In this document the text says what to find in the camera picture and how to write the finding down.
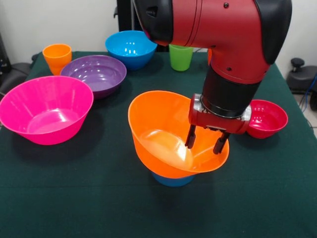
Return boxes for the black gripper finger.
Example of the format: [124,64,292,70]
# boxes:
[185,124,198,149]
[212,132,230,155]

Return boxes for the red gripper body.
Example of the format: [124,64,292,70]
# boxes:
[188,108,249,135]

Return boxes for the large orange bowl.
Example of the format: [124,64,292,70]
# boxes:
[127,90,230,179]

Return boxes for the small blue bowl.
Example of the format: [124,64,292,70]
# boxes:
[151,172,195,187]

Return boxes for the small red bowl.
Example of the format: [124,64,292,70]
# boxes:
[246,99,289,139]

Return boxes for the green cup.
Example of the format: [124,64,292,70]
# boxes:
[168,44,194,72]

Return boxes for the large blue bowl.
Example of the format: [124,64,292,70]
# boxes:
[105,30,159,71]

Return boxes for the purple bowl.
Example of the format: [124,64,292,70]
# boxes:
[60,55,127,100]

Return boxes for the dark green tablecloth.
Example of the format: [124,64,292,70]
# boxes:
[0,51,317,238]

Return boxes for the large pink bowl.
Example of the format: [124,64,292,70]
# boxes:
[0,75,94,146]

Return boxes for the yellow-orange cup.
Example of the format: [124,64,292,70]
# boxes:
[42,44,73,76]

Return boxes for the blue cable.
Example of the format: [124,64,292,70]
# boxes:
[299,74,317,112]

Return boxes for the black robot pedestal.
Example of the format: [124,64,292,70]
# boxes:
[113,0,147,32]

